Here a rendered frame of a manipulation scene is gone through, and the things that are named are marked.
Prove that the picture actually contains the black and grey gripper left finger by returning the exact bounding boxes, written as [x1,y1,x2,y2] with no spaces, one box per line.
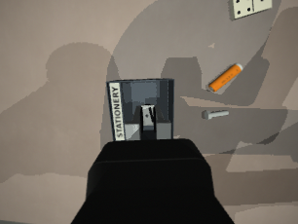
[125,106,143,140]

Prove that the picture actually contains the dark grey rack of bins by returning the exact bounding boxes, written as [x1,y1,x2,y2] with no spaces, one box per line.
[106,78,174,141]

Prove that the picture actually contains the white bolt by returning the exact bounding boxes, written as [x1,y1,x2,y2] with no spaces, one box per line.
[205,110,229,120]

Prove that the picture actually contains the orange aa battery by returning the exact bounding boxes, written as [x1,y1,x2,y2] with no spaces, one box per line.
[208,63,242,92]

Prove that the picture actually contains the cream domino tile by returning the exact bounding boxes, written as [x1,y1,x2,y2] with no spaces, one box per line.
[230,0,272,20]

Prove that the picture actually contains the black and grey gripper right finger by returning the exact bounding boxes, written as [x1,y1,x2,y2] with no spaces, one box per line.
[153,105,171,139]

